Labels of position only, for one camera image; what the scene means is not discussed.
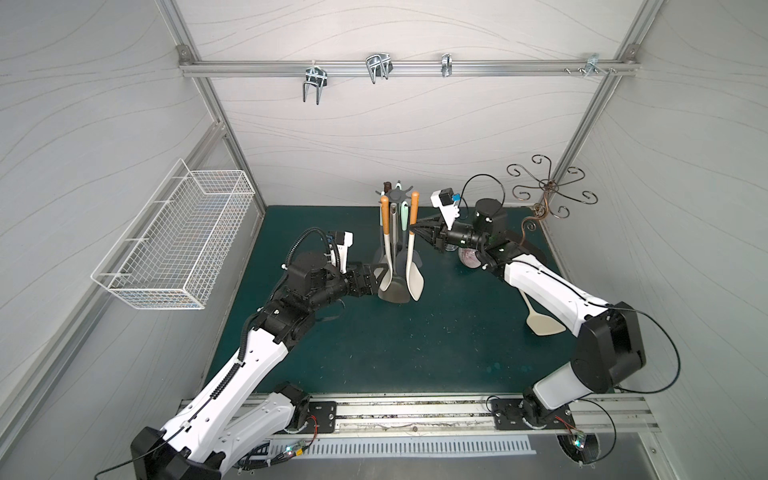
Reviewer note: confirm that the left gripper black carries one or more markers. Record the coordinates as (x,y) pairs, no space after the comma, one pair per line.
(362,279)

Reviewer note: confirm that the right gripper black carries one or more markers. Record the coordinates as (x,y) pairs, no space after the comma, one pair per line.
(444,231)

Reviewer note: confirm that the grey turner mint handle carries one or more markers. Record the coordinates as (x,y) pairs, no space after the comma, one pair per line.
(398,291)

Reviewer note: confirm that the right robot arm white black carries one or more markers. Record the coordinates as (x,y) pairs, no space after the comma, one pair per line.
(609,344)

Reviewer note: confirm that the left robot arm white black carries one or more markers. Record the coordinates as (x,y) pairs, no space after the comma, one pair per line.
(309,283)

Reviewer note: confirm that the grey utensil rack stand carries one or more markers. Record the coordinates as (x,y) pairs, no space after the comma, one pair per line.
(399,199)

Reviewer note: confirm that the pink striped bowl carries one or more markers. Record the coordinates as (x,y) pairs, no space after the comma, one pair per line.
(469,258)

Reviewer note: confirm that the bronze scroll hook stand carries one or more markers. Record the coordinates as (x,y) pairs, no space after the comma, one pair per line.
(546,187)

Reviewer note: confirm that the small metal hook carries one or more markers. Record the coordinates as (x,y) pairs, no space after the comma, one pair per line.
(446,65)

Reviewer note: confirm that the double metal hook middle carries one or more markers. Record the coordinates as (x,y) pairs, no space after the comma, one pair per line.
(379,65)

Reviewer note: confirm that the double metal hook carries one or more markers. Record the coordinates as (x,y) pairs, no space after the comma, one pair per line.
(379,65)
(316,79)

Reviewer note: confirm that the double metal hook left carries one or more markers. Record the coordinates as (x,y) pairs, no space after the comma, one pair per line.
(316,79)

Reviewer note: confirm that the white vent strip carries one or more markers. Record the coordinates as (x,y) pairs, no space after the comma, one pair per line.
(420,447)

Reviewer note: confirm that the cream spoon wooden handle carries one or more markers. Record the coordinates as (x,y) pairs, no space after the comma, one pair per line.
(385,212)

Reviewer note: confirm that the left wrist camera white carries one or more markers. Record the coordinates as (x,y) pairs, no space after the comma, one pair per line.
(340,242)

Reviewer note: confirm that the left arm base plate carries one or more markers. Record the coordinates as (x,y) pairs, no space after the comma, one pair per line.
(320,415)

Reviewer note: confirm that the aluminium cross rail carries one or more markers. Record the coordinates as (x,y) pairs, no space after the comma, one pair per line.
(401,68)

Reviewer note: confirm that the white wire basket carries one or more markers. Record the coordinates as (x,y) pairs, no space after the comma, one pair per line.
(170,255)

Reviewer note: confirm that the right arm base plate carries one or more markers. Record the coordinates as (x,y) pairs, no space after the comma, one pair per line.
(513,414)

